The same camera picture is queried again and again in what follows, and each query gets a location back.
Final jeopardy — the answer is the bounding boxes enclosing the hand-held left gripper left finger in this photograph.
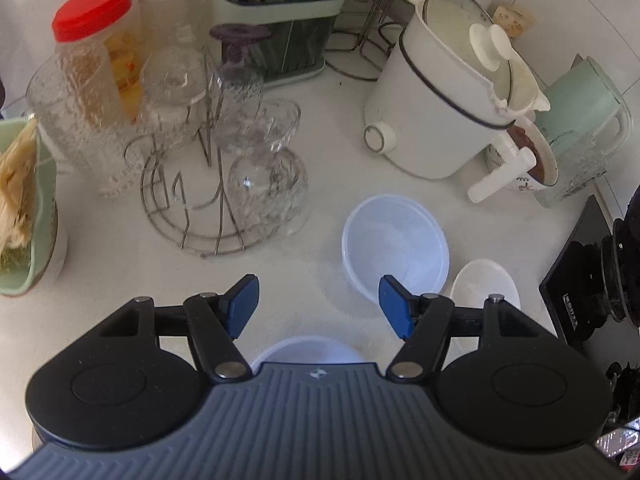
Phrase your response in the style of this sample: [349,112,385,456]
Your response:
[75,275,261,384]

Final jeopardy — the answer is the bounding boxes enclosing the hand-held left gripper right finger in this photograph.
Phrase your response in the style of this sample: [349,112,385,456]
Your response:
[378,275,562,384]

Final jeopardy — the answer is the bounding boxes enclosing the translucent white plastic bowl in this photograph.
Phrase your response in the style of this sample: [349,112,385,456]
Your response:
[341,194,451,306]
[249,336,366,376]

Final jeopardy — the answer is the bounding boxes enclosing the small white ceramic bowl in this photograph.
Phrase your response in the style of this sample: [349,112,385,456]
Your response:
[449,258,522,313]

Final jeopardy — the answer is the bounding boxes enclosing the black induction cooker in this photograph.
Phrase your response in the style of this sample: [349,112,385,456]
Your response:
[539,195,640,346]

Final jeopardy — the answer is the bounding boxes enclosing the ribbed glass cup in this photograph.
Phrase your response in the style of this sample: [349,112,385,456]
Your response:
[535,130,608,208]

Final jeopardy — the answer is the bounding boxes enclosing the round clear glass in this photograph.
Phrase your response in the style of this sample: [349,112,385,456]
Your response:
[227,147,311,237]

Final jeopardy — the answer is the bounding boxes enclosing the floral ceramic mug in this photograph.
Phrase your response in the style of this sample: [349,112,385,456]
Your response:
[485,117,560,191]

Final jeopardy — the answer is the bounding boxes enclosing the pale green kettle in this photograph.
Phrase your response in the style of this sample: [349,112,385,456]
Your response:
[532,55,633,161]

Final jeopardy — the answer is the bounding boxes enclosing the white electric cooking pot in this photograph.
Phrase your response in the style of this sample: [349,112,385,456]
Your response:
[362,0,551,206]

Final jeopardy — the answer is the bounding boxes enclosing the textured clear glass cup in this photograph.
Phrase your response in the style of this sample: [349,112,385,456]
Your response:
[220,97,303,156]

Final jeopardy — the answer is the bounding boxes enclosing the white bowl with red base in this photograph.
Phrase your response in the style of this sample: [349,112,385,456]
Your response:
[47,205,69,281]

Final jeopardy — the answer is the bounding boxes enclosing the green plastic basket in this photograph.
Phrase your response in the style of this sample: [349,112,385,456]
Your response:
[0,117,58,296]

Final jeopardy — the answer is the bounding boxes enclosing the purple stem goblet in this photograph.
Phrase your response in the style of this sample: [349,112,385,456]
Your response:
[209,24,273,111]

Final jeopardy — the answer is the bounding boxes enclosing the clear stemmed glass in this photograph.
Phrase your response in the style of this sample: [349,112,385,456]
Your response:
[137,45,221,136]

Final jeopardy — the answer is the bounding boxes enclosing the textured glass pitcher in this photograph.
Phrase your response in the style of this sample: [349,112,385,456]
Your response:
[25,40,146,198]

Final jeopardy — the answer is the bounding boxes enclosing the dry yellow noodles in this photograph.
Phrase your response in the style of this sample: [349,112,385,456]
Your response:
[0,120,41,261]

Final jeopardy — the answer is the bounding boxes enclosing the glass pot lid white knob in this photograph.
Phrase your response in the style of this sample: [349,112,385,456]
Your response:
[404,0,551,116]

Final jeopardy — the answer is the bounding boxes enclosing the metal utensil hanging rack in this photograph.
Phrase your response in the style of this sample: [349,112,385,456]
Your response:
[325,0,481,81]

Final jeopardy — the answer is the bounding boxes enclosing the green chopstick holder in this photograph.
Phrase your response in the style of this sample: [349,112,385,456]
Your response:
[202,0,351,86]

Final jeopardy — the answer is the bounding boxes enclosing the tall clear glass tumbler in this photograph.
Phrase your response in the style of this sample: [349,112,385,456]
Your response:
[137,0,213,61]

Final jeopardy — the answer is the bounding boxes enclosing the red lid plastic jar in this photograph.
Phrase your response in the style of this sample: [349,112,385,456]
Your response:
[51,0,146,123]

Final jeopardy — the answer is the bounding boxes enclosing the metal wire glass rack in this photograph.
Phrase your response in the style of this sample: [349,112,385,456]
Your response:
[122,45,311,256]

